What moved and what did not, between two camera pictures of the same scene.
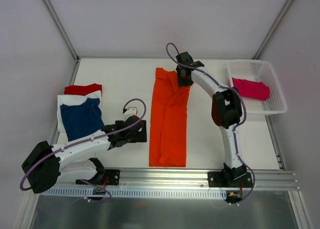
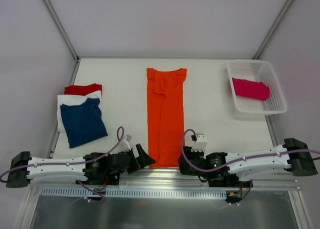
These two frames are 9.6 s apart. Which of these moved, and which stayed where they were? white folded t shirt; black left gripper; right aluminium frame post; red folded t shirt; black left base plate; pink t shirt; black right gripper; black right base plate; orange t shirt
Moved: black left gripper; black right gripper; orange t shirt
Stayed: pink t shirt; red folded t shirt; white folded t shirt; black left base plate; black right base plate; right aluminium frame post
